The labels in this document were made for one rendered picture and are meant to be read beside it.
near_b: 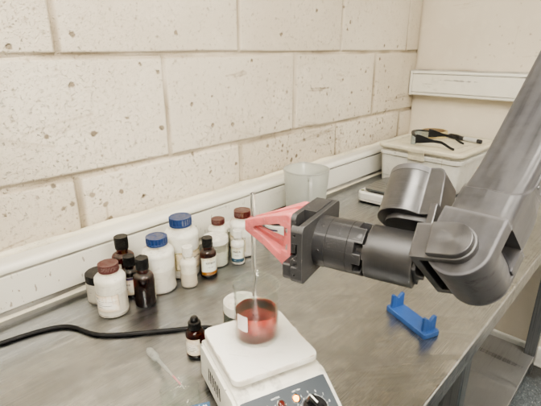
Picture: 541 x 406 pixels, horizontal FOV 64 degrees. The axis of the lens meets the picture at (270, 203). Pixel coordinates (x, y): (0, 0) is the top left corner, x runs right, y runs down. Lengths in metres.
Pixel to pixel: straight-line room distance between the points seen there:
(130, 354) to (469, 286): 0.54
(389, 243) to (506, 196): 0.11
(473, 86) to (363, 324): 1.23
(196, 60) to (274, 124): 0.32
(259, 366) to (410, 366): 0.27
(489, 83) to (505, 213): 1.42
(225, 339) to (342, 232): 0.25
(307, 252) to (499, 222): 0.18
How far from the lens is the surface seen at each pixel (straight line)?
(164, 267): 0.88
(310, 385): 0.59
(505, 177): 0.45
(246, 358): 0.59
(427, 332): 0.81
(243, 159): 1.20
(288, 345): 0.61
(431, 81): 1.90
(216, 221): 1.01
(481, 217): 0.42
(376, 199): 1.38
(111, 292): 0.83
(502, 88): 1.81
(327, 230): 0.46
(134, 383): 0.71
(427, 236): 0.42
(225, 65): 1.12
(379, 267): 0.45
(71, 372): 0.76
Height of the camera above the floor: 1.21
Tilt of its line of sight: 20 degrees down
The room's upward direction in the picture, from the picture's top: straight up
